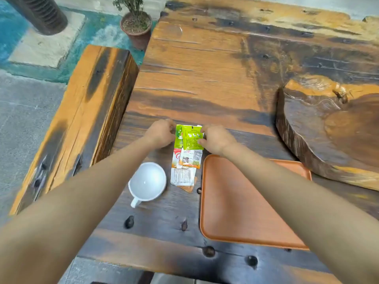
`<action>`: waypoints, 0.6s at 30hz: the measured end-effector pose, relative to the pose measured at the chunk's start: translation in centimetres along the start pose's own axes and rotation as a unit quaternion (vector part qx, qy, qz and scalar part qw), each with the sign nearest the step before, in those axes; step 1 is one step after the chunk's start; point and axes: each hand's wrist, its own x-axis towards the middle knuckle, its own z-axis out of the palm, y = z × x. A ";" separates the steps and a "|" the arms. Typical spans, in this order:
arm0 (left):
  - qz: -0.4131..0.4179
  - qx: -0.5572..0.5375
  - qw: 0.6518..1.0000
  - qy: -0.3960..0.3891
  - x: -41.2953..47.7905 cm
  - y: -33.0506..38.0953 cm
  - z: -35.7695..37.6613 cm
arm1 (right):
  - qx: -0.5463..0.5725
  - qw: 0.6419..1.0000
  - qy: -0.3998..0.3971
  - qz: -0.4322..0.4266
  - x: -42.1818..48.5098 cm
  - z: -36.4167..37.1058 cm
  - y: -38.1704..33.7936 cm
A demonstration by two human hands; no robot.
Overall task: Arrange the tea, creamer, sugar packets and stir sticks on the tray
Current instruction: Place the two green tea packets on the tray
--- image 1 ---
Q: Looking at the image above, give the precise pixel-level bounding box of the person's right hand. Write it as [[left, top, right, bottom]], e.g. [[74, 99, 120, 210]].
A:
[[197, 124, 238, 159]]

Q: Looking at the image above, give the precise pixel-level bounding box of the person's left hand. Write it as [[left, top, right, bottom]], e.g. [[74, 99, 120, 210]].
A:
[[143, 118, 177, 150]]

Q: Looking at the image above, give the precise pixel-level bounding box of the green Lipton tea packet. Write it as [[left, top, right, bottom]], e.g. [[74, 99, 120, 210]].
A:
[[174, 124, 185, 150], [181, 124, 205, 151]]

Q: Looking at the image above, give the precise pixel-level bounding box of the red white creamer packet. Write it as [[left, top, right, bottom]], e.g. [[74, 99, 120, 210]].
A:
[[178, 148, 204, 170], [171, 148, 182, 169]]

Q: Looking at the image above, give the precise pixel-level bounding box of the brown sugar packet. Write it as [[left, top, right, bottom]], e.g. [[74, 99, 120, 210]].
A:
[[178, 176, 199, 194], [170, 166, 197, 187]]

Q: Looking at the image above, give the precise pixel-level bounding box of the white cup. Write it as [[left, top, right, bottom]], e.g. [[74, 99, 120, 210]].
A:
[[128, 162, 167, 209]]

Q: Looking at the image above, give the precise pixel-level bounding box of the orange tray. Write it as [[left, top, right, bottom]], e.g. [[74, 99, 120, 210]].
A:
[[200, 154, 312, 251]]

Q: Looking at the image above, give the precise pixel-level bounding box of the carved wooden tea board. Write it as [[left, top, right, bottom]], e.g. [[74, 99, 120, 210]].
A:
[[276, 75, 379, 192]]

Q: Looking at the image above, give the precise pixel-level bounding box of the person's left forearm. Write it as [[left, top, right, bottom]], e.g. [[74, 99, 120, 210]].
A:
[[0, 137, 162, 284]]

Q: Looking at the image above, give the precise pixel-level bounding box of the person's right forearm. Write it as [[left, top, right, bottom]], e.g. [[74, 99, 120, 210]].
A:
[[220, 143, 379, 284]]

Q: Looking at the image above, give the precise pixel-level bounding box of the orange wooden bench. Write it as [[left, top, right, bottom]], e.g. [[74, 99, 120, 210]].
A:
[[9, 45, 140, 216]]

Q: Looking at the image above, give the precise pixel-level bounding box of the potted green plant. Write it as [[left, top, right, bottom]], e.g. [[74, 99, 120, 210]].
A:
[[111, 0, 153, 50]]

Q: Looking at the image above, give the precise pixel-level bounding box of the beige stone plinth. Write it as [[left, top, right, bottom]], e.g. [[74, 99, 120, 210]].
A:
[[7, 10, 86, 68]]

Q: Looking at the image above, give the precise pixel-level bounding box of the dark ribbed pillar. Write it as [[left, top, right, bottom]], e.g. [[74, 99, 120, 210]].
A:
[[2, 0, 69, 36]]

